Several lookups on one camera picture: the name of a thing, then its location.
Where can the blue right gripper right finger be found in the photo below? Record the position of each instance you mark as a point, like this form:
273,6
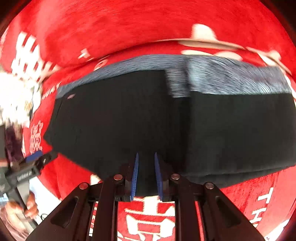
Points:
159,178

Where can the operator left hand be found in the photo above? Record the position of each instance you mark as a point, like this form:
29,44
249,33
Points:
13,209

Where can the white floral cloth pile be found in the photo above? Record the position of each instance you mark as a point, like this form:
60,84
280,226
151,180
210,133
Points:
19,100

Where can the black pants grey waistband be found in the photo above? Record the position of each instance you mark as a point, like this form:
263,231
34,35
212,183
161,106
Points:
210,118

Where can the red wedding quilt roll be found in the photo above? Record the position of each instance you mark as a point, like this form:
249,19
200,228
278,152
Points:
51,35

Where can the dark maroon garment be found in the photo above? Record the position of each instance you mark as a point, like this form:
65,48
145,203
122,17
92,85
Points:
13,146

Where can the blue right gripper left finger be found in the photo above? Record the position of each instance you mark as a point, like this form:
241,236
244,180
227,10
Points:
134,178

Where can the red wedding bed blanket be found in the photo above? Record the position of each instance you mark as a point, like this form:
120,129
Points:
266,201

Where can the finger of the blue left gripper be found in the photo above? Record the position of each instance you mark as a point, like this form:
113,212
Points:
33,157

